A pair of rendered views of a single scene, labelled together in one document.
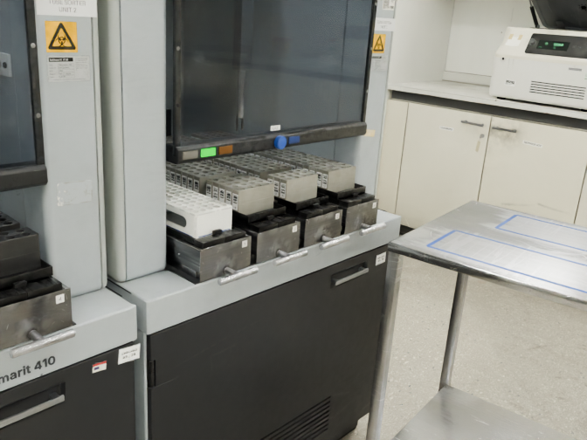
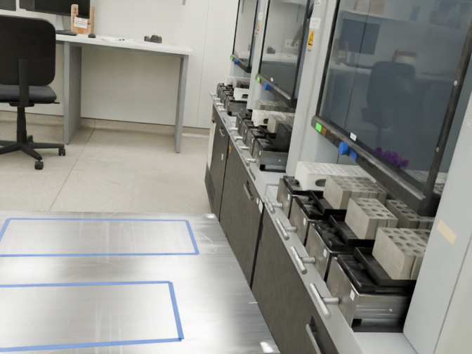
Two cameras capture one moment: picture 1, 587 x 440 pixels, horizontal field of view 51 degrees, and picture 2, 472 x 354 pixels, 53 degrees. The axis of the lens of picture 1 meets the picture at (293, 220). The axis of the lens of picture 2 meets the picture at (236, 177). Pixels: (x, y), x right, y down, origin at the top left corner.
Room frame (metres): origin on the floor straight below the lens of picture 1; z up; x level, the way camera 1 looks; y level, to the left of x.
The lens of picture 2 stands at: (1.78, -0.93, 1.24)
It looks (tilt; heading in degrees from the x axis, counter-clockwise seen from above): 19 degrees down; 127
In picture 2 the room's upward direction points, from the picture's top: 8 degrees clockwise
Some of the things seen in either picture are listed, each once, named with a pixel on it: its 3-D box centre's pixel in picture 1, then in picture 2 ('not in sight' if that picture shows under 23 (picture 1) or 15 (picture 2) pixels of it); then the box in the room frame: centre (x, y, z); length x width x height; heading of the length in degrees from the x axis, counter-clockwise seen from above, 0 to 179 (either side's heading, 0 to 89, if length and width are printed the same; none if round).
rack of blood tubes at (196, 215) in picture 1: (170, 206); (350, 180); (1.27, 0.27, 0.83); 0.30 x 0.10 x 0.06; 48
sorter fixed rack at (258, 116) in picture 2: not in sight; (288, 122); (0.74, 0.74, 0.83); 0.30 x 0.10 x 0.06; 48
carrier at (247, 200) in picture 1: (253, 198); (336, 193); (1.31, 0.09, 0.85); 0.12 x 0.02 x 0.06; 139
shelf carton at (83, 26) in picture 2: not in sight; (83, 19); (-2.06, 1.58, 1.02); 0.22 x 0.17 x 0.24; 138
